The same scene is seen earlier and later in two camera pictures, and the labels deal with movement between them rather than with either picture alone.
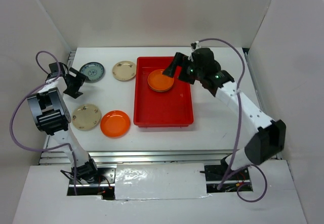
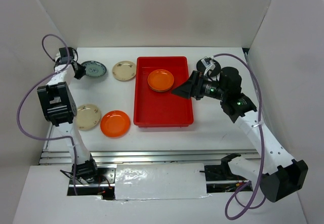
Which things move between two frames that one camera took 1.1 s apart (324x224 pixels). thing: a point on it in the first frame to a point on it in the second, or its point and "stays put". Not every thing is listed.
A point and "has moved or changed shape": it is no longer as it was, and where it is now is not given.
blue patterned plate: (93, 71) has moved or changed shape
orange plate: (157, 81) stays put
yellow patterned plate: (160, 91) stays put
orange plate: (115, 124) stays put
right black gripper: (178, 60) to (190, 88)
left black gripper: (79, 79) to (82, 72)
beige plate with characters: (86, 117) stays put
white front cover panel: (163, 181) stays put
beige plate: (124, 70) stays put
